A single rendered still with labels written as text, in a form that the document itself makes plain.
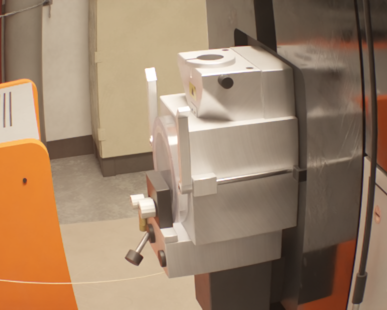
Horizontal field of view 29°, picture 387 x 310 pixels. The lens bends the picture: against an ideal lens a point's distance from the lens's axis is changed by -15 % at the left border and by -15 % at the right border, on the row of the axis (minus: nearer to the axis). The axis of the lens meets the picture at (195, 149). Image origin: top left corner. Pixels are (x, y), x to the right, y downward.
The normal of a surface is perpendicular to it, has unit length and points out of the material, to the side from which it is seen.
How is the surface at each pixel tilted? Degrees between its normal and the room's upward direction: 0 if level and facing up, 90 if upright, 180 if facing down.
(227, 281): 90
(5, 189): 90
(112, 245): 0
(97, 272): 0
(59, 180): 0
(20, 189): 90
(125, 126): 90
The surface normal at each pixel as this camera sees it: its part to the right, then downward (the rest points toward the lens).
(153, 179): -0.05, -0.94
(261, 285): 0.25, 0.32
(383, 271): -0.97, 0.13
